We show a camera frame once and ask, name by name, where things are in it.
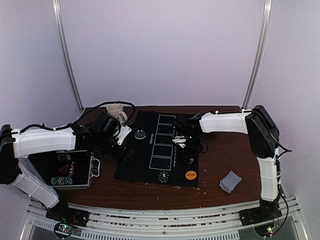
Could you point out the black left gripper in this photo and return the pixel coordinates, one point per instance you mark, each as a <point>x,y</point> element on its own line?
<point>117,156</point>

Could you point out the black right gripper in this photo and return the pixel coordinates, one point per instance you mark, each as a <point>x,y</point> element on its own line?
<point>189,152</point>

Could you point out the orange big blind button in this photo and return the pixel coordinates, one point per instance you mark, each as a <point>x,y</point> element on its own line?
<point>191,175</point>

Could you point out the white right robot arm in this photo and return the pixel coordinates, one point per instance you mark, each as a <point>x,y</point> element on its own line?
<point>263,135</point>

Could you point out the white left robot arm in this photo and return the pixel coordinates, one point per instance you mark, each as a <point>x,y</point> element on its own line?
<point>16,143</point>

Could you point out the black poker mat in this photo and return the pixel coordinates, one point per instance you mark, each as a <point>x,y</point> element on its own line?
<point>156,152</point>

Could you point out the dark green chip stack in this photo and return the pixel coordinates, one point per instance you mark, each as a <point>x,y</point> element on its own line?
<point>163,177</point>

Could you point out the ceramic mug with print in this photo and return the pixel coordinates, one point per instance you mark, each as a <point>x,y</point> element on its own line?
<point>117,110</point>

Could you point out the grey playing card deck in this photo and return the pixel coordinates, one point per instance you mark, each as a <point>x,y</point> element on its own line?
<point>229,182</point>

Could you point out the aluminium poker chip case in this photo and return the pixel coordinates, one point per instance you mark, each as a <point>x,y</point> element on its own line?
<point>80,165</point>

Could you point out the chip stack in case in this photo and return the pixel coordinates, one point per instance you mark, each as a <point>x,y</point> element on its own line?
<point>61,181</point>

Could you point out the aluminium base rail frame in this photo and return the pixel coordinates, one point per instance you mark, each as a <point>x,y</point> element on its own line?
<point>208,223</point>

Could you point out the aluminium corner post right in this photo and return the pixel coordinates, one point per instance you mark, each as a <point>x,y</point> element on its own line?
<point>261,47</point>

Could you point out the aluminium corner post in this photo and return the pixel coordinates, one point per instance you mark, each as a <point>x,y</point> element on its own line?
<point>261,47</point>
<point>65,53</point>

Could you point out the aluminium corner post left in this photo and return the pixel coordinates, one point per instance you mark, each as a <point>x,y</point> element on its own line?
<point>65,53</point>

